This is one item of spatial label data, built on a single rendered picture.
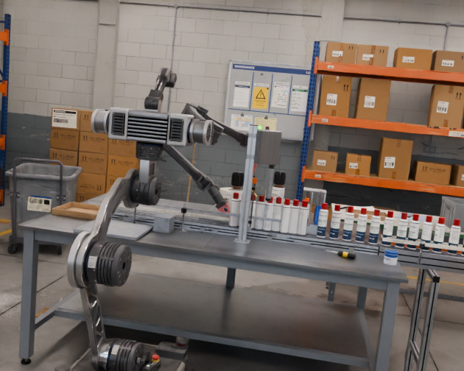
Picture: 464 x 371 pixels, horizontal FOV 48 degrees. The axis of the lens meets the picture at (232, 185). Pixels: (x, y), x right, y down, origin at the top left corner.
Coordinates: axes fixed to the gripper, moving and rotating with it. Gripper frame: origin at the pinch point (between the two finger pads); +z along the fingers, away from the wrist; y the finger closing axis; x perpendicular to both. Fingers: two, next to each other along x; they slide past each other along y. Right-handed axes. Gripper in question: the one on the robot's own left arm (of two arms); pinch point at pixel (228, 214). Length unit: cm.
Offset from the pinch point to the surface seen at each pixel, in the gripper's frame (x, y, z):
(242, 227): -6.2, -17.4, 9.0
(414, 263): -76, -11, 80
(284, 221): -26.6, -5.7, 21.0
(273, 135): -50, -12, -25
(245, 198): -17.1, -17.1, -4.3
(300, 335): 6, 4, 89
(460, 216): -128, 110, 111
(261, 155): -38.1, -18.9, -19.8
